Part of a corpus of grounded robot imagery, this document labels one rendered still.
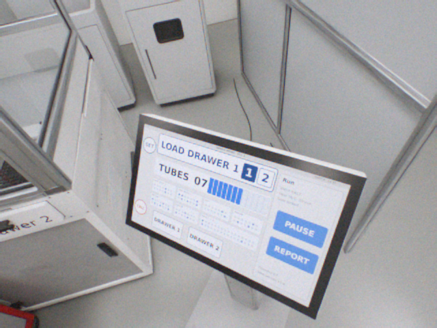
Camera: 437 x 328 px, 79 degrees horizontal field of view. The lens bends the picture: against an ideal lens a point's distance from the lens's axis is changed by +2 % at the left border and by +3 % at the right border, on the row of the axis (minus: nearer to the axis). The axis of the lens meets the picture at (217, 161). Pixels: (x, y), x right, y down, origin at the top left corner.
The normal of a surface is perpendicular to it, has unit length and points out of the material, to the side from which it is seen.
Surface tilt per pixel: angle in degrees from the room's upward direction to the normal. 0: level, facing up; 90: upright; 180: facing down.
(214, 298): 5
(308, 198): 50
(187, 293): 0
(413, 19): 90
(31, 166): 90
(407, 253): 0
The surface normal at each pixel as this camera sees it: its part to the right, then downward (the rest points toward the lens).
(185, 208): -0.43, 0.15
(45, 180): 0.25, 0.73
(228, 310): -0.14, -0.60
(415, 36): -0.96, 0.26
